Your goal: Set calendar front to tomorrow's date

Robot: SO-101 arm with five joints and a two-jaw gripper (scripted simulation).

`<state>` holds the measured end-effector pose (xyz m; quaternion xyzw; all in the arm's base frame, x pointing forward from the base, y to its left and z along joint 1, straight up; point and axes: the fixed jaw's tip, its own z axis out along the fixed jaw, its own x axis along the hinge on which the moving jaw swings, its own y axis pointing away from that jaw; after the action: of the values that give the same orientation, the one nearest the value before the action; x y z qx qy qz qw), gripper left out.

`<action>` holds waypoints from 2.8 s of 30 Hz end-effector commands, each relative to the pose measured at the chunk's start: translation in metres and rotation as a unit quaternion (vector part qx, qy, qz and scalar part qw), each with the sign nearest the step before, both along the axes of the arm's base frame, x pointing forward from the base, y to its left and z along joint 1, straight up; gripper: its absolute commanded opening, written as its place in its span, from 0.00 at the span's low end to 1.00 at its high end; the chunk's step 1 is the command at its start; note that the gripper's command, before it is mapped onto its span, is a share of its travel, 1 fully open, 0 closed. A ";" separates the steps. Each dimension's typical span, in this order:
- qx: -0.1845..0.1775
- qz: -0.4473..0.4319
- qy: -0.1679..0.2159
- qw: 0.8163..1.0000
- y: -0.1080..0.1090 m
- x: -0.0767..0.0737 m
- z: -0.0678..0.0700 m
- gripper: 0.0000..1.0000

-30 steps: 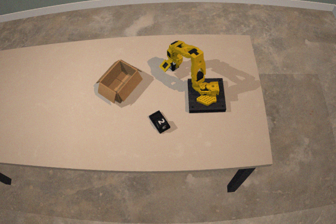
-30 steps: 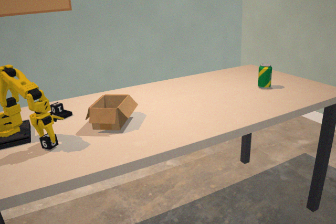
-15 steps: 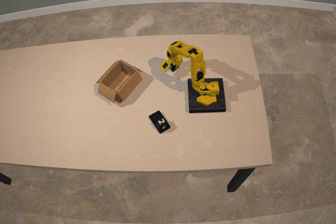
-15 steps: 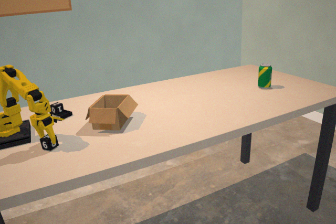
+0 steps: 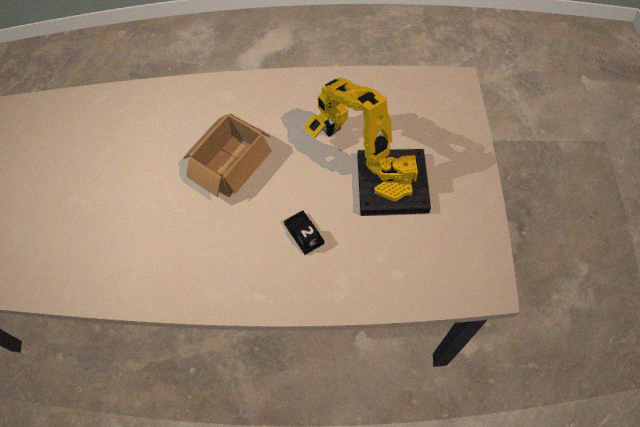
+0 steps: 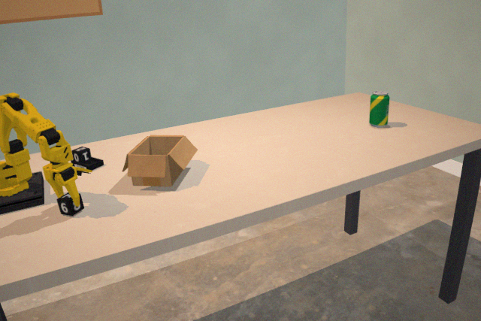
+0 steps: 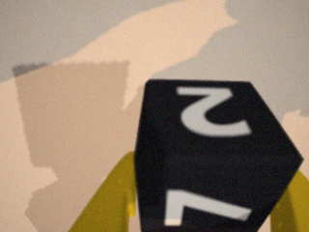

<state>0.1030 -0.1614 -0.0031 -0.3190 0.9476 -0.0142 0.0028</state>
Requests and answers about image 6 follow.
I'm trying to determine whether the green drink can with yellow stripes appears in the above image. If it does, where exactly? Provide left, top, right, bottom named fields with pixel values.
left=369, top=91, right=389, bottom=127

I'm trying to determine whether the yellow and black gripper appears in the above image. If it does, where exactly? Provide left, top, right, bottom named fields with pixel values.
left=43, top=162, right=92, bottom=207

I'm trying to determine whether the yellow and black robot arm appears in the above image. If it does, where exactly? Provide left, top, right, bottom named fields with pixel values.
left=0, top=92, right=73, bottom=196

